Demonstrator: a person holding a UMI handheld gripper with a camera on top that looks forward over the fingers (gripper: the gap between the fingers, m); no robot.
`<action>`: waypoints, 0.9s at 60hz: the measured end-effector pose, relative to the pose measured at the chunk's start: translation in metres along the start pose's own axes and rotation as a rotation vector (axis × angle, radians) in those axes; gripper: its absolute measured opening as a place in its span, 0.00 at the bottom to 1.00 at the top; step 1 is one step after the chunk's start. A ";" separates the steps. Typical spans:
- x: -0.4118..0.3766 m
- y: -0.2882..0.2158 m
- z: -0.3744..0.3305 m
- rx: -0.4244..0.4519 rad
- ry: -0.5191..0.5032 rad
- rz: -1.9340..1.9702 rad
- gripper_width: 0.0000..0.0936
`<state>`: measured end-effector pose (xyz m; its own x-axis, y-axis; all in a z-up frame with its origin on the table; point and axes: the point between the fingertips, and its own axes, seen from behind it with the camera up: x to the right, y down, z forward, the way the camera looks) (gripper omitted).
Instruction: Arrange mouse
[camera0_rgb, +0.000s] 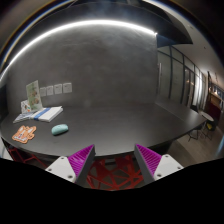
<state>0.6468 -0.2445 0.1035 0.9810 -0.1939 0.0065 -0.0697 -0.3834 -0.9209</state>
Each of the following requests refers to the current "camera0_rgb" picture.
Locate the checkered flat booklet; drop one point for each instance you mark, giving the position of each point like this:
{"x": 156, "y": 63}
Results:
{"x": 23, "y": 117}

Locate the small leaflet stand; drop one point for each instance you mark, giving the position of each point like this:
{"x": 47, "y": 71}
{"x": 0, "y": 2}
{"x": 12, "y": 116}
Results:
{"x": 25, "y": 106}

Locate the standing green menu card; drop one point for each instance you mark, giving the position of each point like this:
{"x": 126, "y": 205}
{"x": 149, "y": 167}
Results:
{"x": 33, "y": 96}

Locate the white wall socket plate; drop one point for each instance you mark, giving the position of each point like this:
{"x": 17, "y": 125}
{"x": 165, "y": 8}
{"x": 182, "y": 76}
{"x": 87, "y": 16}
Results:
{"x": 49, "y": 90}
{"x": 58, "y": 89}
{"x": 43, "y": 91}
{"x": 67, "y": 87}

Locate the black chair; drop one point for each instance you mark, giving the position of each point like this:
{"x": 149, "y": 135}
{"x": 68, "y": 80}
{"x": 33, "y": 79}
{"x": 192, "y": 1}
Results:
{"x": 194, "y": 134}

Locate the teal computer mouse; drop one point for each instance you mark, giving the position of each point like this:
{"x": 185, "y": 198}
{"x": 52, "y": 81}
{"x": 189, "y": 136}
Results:
{"x": 59, "y": 129}

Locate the small round white table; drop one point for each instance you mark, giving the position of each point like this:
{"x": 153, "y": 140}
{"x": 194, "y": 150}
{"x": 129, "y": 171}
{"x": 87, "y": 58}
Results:
{"x": 207, "y": 116}

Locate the curved ceiling light strip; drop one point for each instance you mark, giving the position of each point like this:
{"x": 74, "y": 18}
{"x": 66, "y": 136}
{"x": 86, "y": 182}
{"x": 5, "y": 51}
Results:
{"x": 73, "y": 26}

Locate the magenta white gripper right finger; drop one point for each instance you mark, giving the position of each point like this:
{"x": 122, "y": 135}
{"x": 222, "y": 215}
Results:
{"x": 154, "y": 166}

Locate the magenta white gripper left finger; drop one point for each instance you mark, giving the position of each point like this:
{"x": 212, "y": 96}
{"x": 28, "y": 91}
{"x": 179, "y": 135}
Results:
{"x": 75, "y": 167}

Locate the red lattice table base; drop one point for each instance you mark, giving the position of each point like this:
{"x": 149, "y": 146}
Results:
{"x": 118, "y": 173}

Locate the glass partition wall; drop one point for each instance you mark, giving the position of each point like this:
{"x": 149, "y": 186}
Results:
{"x": 180, "y": 79}

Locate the white book blue band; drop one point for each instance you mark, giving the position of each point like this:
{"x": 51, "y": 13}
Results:
{"x": 47, "y": 114}

